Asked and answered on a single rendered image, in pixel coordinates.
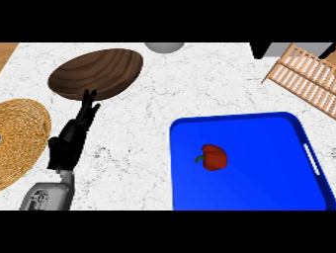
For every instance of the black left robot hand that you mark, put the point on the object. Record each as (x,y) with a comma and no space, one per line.
(67,145)

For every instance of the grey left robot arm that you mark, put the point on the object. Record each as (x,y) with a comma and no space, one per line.
(50,196)

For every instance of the red tomato with green stem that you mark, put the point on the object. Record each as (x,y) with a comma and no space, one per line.
(215,157)

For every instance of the blue plastic tray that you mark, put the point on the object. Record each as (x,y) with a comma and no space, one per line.
(254,164)

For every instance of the pale wooden tiered shelf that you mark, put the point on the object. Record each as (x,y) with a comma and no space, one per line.
(317,82)

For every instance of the woven wicker placemat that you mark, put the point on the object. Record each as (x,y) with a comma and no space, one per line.
(11,145)

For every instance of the dark brown wooden bowl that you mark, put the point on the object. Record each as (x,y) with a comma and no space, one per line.
(98,74)

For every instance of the grey round object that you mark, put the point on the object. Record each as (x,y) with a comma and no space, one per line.
(165,47)

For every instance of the black and grey appliance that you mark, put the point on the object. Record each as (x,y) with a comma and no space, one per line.
(292,49)

